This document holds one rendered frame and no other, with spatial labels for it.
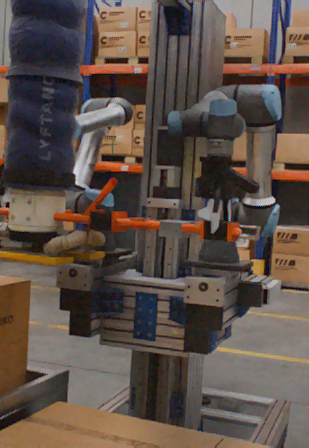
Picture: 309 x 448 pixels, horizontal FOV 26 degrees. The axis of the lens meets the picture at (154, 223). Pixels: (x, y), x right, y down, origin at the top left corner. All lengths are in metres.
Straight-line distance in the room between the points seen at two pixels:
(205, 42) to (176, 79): 0.18
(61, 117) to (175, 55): 0.81
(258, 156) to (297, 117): 8.13
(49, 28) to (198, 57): 0.82
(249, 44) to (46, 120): 7.50
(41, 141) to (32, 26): 0.33
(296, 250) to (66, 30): 7.24
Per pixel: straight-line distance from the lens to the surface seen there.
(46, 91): 2.00
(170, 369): 2.66
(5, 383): 2.34
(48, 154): 1.99
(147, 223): 1.87
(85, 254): 2.06
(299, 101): 10.46
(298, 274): 9.04
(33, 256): 1.93
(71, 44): 2.04
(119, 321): 2.54
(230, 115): 1.81
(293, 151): 9.08
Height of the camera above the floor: 1.30
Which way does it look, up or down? 3 degrees down
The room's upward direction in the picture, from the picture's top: 3 degrees clockwise
